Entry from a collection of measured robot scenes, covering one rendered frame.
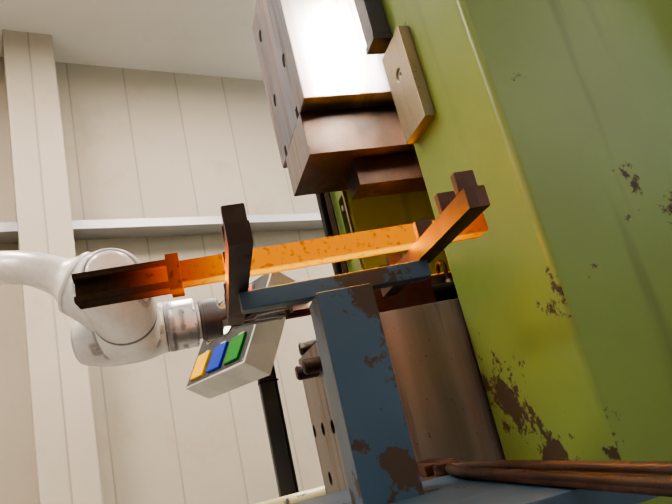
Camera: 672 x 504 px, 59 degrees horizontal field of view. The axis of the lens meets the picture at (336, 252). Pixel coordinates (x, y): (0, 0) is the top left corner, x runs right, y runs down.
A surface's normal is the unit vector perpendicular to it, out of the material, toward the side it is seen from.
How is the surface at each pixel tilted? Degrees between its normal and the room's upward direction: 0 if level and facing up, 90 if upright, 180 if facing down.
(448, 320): 90
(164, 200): 90
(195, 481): 90
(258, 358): 90
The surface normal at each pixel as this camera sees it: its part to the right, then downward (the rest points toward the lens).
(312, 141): 0.22, -0.33
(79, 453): 0.45, -0.35
